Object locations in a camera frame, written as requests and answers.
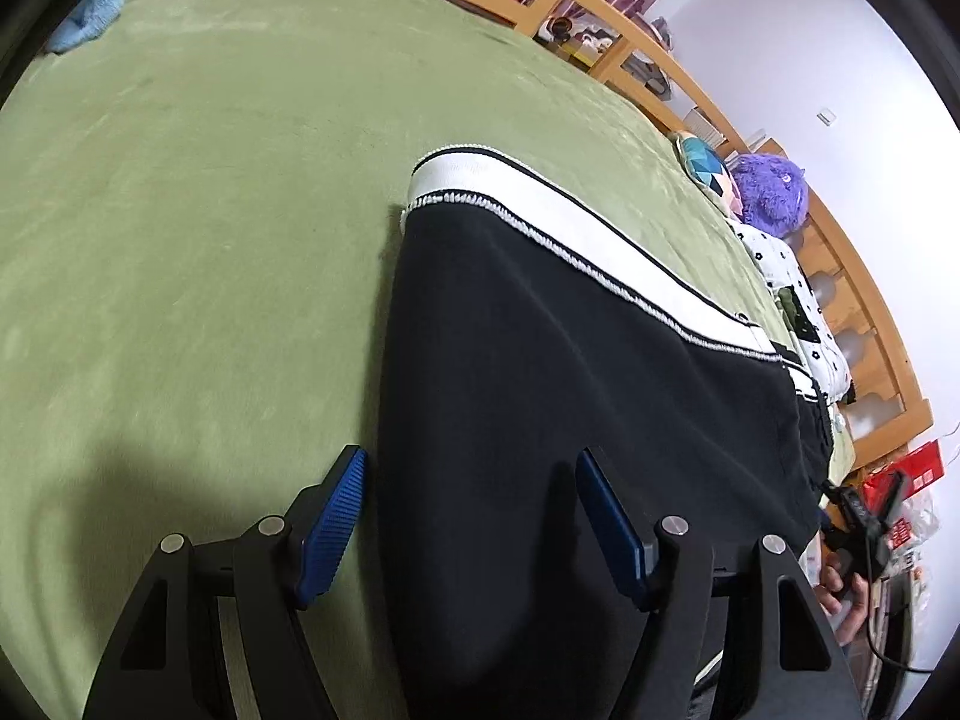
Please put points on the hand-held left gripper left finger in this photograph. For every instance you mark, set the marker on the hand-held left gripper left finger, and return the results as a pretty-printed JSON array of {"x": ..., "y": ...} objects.
[{"x": 330, "y": 532}]

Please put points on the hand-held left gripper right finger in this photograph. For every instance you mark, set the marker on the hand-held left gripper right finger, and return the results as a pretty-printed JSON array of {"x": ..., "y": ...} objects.
[{"x": 609, "y": 521}]

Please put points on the black pants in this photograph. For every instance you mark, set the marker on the black pants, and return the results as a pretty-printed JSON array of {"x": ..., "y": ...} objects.
[{"x": 525, "y": 360}]

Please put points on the person's right hand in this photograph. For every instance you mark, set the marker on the person's right hand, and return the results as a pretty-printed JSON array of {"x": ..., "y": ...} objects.
[{"x": 836, "y": 596}]

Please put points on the clear plastic bag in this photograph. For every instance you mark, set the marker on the clear plastic bag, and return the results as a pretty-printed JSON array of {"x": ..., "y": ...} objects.
[{"x": 915, "y": 525}]

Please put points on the red box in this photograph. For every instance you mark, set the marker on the red box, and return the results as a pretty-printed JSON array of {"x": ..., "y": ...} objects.
[{"x": 911, "y": 465}]

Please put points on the white floral pillow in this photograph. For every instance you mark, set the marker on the white floral pillow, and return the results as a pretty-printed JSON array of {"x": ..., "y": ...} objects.
[{"x": 780, "y": 262}]

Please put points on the purple plush toy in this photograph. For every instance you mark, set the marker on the purple plush toy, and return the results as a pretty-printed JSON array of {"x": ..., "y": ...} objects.
[{"x": 772, "y": 191}]

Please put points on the green fleece blanket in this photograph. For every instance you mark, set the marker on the green fleece blanket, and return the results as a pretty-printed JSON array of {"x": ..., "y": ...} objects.
[{"x": 187, "y": 202}]

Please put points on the geometric print pillow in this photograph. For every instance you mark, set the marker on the geometric print pillow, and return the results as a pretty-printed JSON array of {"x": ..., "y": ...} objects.
[{"x": 705, "y": 169}]

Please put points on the cluttered desk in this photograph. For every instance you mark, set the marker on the cluttered desk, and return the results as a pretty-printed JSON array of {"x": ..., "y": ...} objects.
[{"x": 585, "y": 37}]

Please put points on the blue fleece blanket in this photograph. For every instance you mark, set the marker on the blue fleece blanket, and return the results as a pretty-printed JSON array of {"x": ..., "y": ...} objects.
[{"x": 90, "y": 7}]

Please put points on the wooden bed frame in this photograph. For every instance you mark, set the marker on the wooden bed frame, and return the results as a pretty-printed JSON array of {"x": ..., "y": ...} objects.
[{"x": 896, "y": 427}]

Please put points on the white wall switch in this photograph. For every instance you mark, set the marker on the white wall switch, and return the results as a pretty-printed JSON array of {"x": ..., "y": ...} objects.
[{"x": 826, "y": 117}]

